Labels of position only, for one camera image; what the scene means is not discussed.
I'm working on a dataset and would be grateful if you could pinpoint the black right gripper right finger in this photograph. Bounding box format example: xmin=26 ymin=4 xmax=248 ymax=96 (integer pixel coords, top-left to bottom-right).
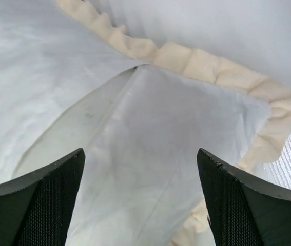
xmin=197 ymin=148 xmax=291 ymax=246

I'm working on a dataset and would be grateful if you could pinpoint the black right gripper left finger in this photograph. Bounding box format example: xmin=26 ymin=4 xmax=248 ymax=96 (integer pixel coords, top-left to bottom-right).
xmin=0 ymin=148 xmax=85 ymax=246

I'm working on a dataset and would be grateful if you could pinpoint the white pillow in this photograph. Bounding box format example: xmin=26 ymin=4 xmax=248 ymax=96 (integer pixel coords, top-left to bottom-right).
xmin=11 ymin=65 xmax=207 ymax=246

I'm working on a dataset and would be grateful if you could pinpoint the grey pillowcase with cream frill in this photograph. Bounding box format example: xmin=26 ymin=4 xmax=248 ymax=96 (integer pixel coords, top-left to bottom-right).
xmin=0 ymin=1 xmax=291 ymax=234

